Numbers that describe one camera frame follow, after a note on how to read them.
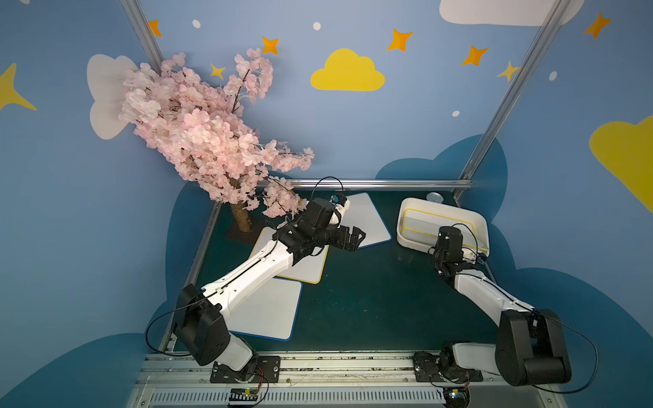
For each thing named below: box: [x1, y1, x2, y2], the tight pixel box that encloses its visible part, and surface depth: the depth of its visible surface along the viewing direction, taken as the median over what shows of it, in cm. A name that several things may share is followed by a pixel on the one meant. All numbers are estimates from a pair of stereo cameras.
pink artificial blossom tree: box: [118, 49, 315, 233], surface depth 70 cm
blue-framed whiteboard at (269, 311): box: [227, 277, 303, 342], surface depth 88 cm
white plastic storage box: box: [397, 197, 490, 257], surface depth 112 cm
